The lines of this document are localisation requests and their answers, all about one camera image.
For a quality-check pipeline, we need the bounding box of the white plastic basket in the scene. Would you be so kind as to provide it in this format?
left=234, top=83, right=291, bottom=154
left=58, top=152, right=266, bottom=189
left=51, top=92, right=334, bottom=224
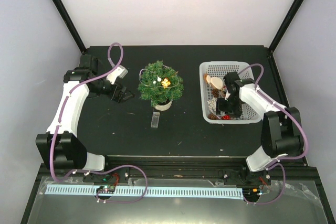
left=198, top=61, right=263, bottom=125

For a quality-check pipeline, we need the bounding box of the small green christmas tree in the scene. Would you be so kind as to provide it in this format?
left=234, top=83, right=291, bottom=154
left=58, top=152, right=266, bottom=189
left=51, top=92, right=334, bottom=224
left=138, top=61, right=184, bottom=111

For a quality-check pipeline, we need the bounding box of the gold bell ornament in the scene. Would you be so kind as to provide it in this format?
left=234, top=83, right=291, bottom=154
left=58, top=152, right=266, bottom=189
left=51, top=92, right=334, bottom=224
left=161, top=78, right=171, bottom=88

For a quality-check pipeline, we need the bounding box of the clear string light wire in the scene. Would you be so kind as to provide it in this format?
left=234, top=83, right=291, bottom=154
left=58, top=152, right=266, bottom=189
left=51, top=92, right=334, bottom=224
left=138, top=63, right=184, bottom=108

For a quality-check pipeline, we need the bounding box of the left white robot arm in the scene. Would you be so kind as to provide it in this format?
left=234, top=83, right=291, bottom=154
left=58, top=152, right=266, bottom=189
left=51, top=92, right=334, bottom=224
left=36, top=55, right=134, bottom=182

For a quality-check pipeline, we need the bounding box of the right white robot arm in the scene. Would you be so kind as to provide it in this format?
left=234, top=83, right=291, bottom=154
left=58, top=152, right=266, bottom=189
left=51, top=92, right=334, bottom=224
left=216, top=72, right=308, bottom=184

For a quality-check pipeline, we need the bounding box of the white snowflake ornament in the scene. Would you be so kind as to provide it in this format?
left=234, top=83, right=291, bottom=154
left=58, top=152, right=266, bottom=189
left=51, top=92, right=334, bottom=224
left=207, top=98, right=217, bottom=111

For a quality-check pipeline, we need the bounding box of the brown pine cone ornament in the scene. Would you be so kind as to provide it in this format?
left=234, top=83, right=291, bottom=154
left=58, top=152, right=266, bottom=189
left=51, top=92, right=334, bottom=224
left=212, top=89, right=220, bottom=98

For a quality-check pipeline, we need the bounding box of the white mushroom ornament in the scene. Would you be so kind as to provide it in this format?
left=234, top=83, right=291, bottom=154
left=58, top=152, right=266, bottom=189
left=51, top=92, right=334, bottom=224
left=203, top=74, right=224, bottom=90

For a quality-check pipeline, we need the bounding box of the clear light battery box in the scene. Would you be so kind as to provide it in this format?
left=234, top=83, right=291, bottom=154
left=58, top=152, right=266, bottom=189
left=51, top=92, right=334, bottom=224
left=151, top=111, right=160, bottom=129

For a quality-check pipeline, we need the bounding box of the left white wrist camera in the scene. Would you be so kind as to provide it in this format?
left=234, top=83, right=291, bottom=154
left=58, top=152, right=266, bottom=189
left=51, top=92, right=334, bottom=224
left=106, top=65, right=128, bottom=84

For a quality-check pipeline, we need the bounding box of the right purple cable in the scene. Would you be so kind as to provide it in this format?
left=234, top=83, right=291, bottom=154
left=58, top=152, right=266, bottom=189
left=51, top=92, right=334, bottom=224
left=237, top=63, right=308, bottom=206

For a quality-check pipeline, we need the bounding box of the purple cable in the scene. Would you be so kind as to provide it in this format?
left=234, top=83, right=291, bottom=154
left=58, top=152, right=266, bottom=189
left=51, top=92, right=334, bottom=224
left=237, top=63, right=308, bottom=206
left=49, top=42, right=149, bottom=204

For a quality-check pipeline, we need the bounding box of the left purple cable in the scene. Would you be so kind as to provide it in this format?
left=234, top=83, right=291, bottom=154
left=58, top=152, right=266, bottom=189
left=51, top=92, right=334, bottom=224
left=49, top=42, right=149, bottom=204

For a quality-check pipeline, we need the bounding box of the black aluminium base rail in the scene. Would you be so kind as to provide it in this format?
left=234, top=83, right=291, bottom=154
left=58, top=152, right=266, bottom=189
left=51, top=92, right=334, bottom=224
left=104, top=155, right=320, bottom=183

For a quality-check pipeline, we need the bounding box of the white cable duct strip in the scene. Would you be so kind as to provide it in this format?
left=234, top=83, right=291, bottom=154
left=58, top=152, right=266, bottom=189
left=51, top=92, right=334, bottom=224
left=45, top=185, right=244, bottom=200

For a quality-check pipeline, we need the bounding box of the black left frame post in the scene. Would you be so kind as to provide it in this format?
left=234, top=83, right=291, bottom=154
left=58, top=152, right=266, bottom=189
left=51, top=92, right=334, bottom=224
left=52, top=0, right=87, bottom=54

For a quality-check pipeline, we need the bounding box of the black frame post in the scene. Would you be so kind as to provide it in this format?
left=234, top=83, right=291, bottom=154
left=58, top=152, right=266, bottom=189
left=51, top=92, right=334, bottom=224
left=52, top=0, right=87, bottom=54
left=268, top=0, right=304, bottom=54

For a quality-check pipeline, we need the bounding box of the black right frame post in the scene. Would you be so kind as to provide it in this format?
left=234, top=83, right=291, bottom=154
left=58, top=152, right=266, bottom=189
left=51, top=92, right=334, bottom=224
left=268, top=0, right=304, bottom=54

